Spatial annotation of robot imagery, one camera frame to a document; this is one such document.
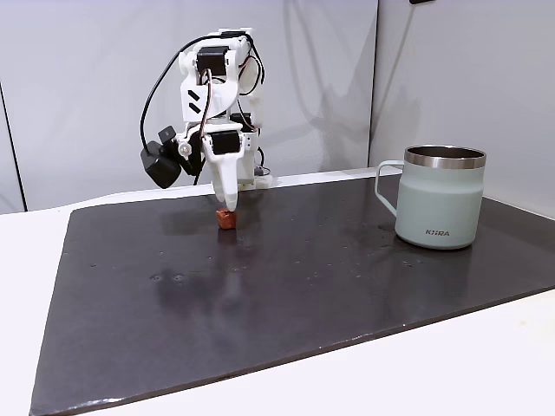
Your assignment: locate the black table mat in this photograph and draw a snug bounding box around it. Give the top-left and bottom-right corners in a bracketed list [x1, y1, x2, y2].
[29, 172, 555, 416]

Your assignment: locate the black camera box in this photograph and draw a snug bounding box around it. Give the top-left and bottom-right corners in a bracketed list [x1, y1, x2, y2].
[139, 125, 195, 190]

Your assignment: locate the small red cube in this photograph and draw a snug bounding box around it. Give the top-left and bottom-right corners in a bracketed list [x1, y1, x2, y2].
[216, 208, 238, 231]

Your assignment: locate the pale green steel mug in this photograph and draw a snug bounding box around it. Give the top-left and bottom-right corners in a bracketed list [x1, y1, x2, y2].
[374, 146, 487, 251]

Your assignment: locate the black camera cable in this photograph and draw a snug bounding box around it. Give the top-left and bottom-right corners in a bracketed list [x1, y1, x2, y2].
[139, 36, 209, 153]

